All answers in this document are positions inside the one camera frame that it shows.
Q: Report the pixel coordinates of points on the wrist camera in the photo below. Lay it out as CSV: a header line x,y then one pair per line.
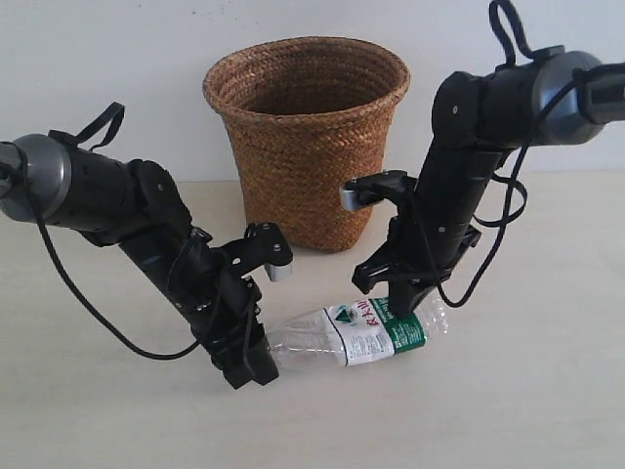
x,y
262,245
363,192

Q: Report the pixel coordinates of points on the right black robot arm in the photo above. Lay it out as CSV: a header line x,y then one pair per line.
x,y
560,98

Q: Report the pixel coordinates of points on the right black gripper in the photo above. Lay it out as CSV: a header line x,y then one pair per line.
x,y
411,263

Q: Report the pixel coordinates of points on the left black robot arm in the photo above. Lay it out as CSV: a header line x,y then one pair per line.
x,y
136,207

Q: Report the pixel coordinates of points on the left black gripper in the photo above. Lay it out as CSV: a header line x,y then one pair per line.
x,y
219,300

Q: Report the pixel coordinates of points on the brown woven wicker basket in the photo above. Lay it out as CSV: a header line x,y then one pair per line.
x,y
304,115

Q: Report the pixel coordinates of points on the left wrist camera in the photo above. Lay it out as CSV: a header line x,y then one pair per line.
x,y
262,245

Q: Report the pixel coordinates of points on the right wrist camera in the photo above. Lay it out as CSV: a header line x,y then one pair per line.
x,y
363,192

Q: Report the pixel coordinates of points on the clear plastic bottle green label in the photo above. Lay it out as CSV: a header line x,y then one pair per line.
x,y
354,334

